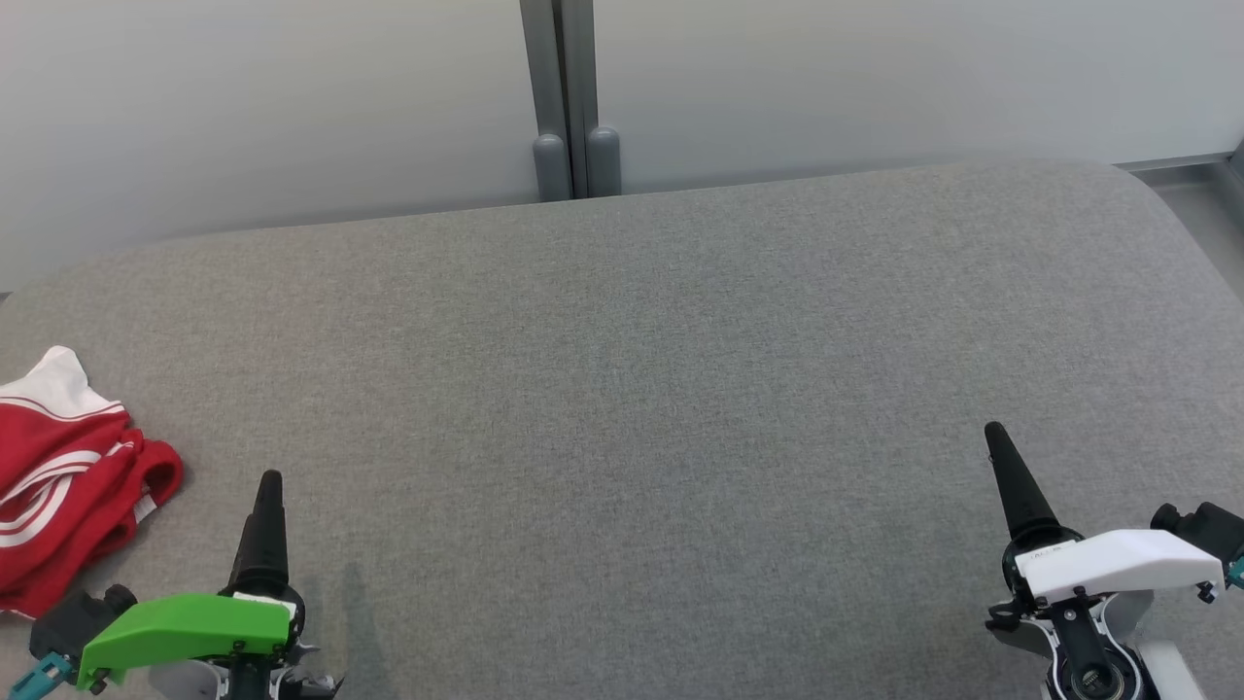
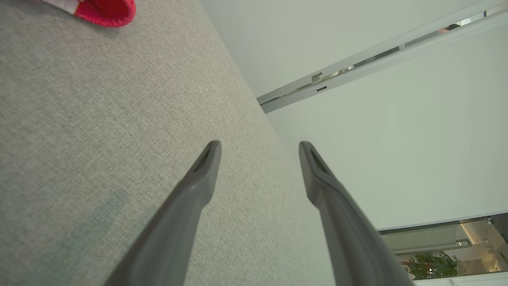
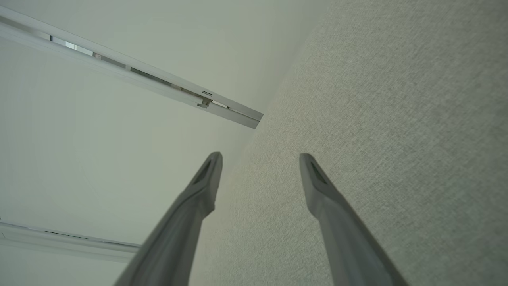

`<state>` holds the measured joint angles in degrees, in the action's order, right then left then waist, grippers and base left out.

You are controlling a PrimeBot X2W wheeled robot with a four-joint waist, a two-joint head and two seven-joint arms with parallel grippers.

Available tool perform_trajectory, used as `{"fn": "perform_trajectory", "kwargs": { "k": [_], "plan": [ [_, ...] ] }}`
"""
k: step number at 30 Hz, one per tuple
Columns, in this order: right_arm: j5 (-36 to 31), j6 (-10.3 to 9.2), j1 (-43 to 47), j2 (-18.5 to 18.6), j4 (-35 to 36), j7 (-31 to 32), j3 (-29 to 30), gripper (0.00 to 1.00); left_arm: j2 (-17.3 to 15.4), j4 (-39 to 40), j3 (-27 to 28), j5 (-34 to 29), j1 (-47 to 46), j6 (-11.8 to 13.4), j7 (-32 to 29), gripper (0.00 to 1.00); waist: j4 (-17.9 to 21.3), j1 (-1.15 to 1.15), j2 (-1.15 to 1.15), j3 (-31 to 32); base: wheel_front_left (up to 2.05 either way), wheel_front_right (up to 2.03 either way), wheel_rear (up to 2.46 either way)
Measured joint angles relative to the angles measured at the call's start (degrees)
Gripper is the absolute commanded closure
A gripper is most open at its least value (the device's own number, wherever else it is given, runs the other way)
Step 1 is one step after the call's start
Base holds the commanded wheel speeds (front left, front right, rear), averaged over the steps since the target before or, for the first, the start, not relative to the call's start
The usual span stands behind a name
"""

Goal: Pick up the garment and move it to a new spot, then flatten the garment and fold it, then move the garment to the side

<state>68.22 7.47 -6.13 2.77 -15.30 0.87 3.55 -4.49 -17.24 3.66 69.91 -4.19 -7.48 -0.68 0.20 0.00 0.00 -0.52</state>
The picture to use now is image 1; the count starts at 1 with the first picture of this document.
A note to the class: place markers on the teal camera connector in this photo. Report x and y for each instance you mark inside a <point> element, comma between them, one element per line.
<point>37,676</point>
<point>1236,569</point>

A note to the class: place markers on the grey rounded post cap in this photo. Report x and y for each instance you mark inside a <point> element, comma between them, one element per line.
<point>551,170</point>
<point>604,163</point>

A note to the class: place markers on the grey metal floor rail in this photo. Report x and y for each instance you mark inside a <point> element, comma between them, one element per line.
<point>1171,162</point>

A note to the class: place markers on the grey metal partition post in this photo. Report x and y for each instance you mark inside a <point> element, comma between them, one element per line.
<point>561,68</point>

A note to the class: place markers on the teal right camera connector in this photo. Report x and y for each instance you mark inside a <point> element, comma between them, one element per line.
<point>1236,569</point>

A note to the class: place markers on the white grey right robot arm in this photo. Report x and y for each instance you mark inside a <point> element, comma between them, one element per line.
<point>1176,671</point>

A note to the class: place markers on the red shirt white sleeves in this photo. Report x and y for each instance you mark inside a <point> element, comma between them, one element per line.
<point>58,437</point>

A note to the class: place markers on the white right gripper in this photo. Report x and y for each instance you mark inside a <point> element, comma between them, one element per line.
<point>1118,564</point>

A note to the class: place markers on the teal left camera connector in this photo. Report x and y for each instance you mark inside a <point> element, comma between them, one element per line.
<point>37,676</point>

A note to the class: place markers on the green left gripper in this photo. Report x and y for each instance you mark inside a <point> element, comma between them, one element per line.
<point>185,627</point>

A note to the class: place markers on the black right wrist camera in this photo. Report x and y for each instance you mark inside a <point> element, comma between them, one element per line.
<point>1210,530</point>

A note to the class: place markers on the grey fabric sofa cushion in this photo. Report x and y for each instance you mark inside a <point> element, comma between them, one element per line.
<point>641,408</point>

